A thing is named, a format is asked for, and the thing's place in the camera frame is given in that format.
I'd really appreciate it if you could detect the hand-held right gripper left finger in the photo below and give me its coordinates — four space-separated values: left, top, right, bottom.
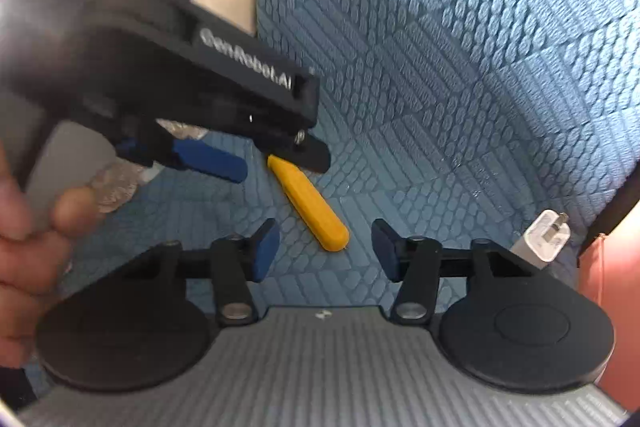
122 218 281 327

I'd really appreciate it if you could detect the white charger plug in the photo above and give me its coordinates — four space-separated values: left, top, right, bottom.
510 209 571 270

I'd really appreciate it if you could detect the yellow screwdriver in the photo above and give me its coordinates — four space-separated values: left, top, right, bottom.
267 154 350 253

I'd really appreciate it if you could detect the pink cardboard box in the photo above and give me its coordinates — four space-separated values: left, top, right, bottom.
577 232 640 403

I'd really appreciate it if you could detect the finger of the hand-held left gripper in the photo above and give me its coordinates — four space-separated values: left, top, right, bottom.
260 129 332 174
114 127 249 184

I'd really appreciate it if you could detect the person's left hand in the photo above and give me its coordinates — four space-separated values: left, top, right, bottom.
0 142 108 369

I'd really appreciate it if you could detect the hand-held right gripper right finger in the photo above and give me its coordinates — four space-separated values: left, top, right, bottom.
371 218 543 327

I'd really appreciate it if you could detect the red white striped blanket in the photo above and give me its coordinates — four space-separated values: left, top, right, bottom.
65 0 258 214

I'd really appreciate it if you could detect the blue textured mat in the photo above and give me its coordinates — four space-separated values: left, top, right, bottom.
22 0 640 388

